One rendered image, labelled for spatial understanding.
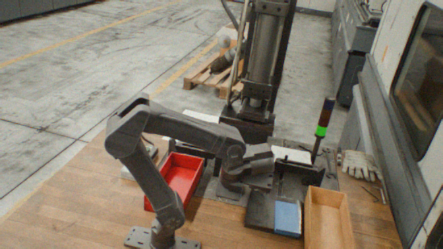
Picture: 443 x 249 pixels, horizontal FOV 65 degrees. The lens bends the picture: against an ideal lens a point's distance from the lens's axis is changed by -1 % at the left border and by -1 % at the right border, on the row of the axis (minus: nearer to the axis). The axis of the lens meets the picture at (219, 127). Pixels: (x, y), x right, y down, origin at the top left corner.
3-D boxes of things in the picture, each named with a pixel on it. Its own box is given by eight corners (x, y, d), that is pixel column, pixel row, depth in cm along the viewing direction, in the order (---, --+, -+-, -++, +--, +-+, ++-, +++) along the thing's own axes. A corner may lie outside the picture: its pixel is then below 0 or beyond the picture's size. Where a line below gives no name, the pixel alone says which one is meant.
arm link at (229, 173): (244, 160, 92) (246, 148, 86) (250, 180, 90) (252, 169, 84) (218, 165, 92) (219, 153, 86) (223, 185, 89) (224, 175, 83)
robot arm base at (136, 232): (132, 206, 96) (121, 224, 90) (204, 223, 93) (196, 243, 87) (133, 227, 100) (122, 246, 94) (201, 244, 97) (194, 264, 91)
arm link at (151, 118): (242, 126, 87) (121, 83, 75) (252, 146, 79) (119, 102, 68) (220, 165, 91) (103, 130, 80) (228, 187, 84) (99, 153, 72)
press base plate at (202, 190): (146, 190, 119) (146, 184, 117) (188, 124, 162) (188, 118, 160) (341, 236, 110) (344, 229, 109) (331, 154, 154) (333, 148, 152)
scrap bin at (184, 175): (143, 210, 106) (144, 195, 103) (170, 165, 128) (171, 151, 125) (181, 219, 105) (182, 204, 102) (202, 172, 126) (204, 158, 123)
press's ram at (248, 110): (215, 134, 116) (227, 46, 101) (230, 103, 138) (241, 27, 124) (270, 145, 113) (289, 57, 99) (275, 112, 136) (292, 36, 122)
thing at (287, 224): (274, 236, 100) (276, 228, 99) (275, 201, 114) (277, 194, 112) (298, 240, 100) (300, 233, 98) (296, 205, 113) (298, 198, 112)
